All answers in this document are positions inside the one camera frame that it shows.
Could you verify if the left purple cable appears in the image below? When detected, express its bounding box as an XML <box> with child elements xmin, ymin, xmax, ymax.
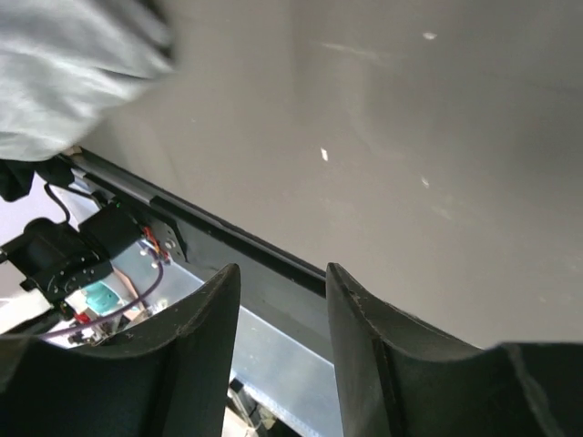
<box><xmin>43</xmin><ymin>259</ymin><xmax>165</xmax><ymax>340</ymax></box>

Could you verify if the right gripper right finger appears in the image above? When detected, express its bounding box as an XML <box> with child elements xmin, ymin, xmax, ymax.
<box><xmin>325</xmin><ymin>263</ymin><xmax>582</xmax><ymax>436</ymax></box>

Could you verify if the grey t shirt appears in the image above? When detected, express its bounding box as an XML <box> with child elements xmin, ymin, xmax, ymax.
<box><xmin>1</xmin><ymin>1</ymin><xmax>174</xmax><ymax>161</ymax></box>

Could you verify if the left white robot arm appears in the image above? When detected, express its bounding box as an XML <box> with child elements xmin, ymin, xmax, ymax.
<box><xmin>1</xmin><ymin>203</ymin><xmax>142</xmax><ymax>303</ymax></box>

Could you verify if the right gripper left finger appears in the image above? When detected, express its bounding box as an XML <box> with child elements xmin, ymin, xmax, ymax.
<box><xmin>1</xmin><ymin>264</ymin><xmax>240</xmax><ymax>436</ymax></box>

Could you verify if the aluminium frame rail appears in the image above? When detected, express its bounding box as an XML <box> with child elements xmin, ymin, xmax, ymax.
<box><xmin>67</xmin><ymin>168</ymin><xmax>345</xmax><ymax>437</ymax></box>

